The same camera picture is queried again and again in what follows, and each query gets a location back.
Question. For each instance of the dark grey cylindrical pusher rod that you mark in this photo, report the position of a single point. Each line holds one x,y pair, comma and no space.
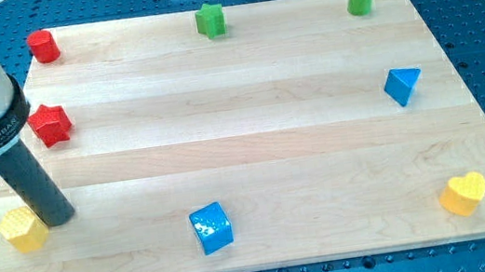
22,172

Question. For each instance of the blue cube block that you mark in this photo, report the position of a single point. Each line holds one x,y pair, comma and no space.
212,227

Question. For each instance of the red star block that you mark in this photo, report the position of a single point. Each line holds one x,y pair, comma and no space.
50,124

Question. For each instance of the yellow hexagon block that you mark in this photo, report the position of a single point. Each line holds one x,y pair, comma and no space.
23,229

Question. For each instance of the red cylinder block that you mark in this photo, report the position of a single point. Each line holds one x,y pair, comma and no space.
43,46

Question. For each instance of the light wooden board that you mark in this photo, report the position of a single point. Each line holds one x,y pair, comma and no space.
283,120

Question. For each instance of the green star block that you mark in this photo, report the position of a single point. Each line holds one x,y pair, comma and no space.
209,20

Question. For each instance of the blue triangle block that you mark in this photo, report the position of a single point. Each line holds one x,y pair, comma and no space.
400,84

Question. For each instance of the yellow heart block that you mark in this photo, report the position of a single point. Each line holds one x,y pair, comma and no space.
462,194

